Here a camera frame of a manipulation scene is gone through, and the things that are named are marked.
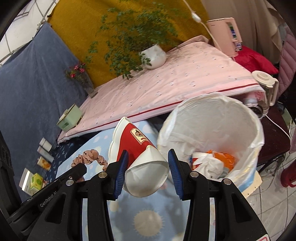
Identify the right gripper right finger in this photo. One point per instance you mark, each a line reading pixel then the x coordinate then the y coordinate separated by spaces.
pixel 235 219

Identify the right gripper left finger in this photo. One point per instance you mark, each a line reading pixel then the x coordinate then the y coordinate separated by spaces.
pixel 62 218

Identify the orange plastic bag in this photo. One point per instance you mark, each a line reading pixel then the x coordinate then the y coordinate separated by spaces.
pixel 227 159

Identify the red white paper cup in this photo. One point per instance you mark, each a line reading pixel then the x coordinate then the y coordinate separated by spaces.
pixel 147 169

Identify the red white paper bowl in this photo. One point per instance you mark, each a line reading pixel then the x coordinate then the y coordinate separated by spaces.
pixel 197 159

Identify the white lined trash bin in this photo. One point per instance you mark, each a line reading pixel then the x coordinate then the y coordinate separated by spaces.
pixel 218 123

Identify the white cardboard box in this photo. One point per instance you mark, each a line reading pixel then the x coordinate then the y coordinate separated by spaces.
pixel 24 183

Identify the green yellow small box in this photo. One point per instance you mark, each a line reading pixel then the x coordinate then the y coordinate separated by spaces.
pixel 36 183

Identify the white tall tube bottle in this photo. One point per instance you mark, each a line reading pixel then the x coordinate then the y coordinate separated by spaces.
pixel 45 154

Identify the red thermos flask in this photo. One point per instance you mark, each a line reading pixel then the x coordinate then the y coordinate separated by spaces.
pixel 288 176

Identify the pink dotted scrunchie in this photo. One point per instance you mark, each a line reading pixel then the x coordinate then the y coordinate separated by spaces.
pixel 88 157

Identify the blue planet pattern tablecloth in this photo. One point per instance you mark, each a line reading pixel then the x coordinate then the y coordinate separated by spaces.
pixel 160 216

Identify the white jar with lid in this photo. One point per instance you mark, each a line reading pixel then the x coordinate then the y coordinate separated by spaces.
pixel 45 144

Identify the dark wooden side table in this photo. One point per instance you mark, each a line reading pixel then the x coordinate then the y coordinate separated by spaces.
pixel 275 134

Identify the mint green tissue box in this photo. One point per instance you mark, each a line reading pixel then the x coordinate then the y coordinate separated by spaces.
pixel 70 118

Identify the beige travel mug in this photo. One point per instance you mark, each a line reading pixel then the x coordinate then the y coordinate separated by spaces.
pixel 251 102

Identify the blue blanket backdrop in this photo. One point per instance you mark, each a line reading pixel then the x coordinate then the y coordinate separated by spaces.
pixel 34 93

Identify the glass vase with red flowers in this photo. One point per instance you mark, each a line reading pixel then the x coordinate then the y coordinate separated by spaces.
pixel 78 73

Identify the pink bedding mat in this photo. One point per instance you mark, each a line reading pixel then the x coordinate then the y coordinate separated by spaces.
pixel 192 69

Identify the red cushion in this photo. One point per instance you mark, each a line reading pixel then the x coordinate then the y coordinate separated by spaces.
pixel 253 61

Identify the pink puffer jacket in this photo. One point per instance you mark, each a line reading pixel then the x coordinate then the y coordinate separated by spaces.
pixel 287 63

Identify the pink water dispenser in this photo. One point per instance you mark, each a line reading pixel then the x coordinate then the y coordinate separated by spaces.
pixel 226 35

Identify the beige curtain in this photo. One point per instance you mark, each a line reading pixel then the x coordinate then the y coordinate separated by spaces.
pixel 258 21

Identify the mustard yellow blanket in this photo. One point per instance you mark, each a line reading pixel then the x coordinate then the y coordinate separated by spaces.
pixel 78 22

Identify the green plant in white pot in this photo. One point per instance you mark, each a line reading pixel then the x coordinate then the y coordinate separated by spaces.
pixel 134 31

